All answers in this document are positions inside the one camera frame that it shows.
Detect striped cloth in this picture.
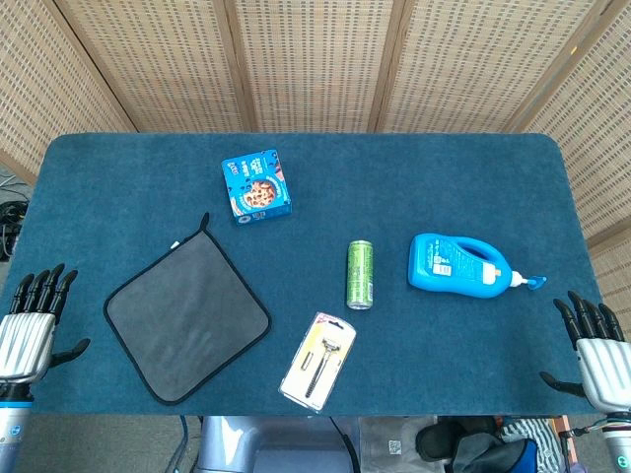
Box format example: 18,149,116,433
500,418,566,469

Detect blue cable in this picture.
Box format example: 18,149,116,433
170,416,192,473

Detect blue cookie box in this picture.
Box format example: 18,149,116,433
220,149,293,228

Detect black blue bag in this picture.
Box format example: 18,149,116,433
453,436,541,473

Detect black floor cables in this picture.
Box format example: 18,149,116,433
0,196,26,262

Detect woven bamboo folding screen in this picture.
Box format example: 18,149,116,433
0,0,631,321

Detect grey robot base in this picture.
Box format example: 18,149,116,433
196,416,361,473

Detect green drink can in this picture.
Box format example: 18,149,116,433
346,239,375,311

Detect blue detergent bottle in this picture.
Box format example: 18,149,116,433
406,233,548,301

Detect blue felt table cover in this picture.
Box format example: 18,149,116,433
0,131,605,418

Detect grey cloth black trim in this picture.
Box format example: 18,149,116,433
102,211,272,407

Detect translucent box with code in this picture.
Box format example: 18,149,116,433
359,416,440,473

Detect razor blister pack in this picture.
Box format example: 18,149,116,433
278,310,358,414

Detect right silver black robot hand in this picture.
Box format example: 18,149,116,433
539,290,631,416

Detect black shoe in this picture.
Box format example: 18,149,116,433
415,417,499,464

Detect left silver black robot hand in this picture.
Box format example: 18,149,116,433
0,263,93,384

